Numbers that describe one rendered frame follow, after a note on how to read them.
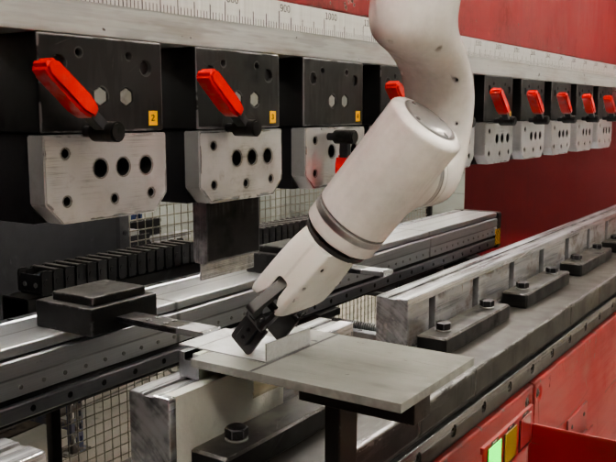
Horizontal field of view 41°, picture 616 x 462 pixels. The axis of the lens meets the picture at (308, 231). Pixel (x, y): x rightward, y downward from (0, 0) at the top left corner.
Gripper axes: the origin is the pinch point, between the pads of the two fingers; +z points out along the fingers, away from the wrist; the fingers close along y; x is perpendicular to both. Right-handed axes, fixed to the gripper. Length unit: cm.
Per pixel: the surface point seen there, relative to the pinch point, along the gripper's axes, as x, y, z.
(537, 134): -14, -102, -14
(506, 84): -21, -83, -22
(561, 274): 9, -112, 8
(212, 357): -0.6, 6.1, 3.6
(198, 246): -11.3, 3.6, -3.1
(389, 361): 12.5, -3.6, -7.5
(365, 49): -23.4, -27.2, -24.2
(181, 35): -22.8, 10.6, -23.4
